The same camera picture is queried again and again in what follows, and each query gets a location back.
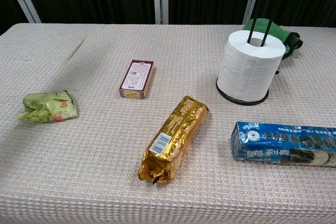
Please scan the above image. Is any red and white carton box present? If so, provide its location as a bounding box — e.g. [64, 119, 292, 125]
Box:
[119, 59, 155, 100]

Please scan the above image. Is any green microfibre cloth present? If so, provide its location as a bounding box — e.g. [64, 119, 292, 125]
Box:
[241, 18, 292, 60]

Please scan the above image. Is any black rolled strap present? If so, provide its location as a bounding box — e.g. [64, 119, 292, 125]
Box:
[284, 31, 304, 60]

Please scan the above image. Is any blue Oreo cookie box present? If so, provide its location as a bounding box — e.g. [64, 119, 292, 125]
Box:
[230, 121, 336, 168]

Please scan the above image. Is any black wire paper roll holder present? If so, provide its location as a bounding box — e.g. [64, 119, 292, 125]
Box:
[215, 0, 279, 106]

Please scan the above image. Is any white toilet paper roll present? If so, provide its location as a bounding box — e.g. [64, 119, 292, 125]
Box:
[216, 30, 286, 102]

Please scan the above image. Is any crumpled green snack bag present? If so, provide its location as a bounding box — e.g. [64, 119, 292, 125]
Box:
[16, 90, 79, 124]

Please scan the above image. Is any gold foil biscuit packet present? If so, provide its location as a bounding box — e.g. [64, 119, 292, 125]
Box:
[137, 95, 210, 185]

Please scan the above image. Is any beige woven tablecloth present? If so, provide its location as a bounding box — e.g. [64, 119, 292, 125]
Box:
[0, 23, 336, 224]

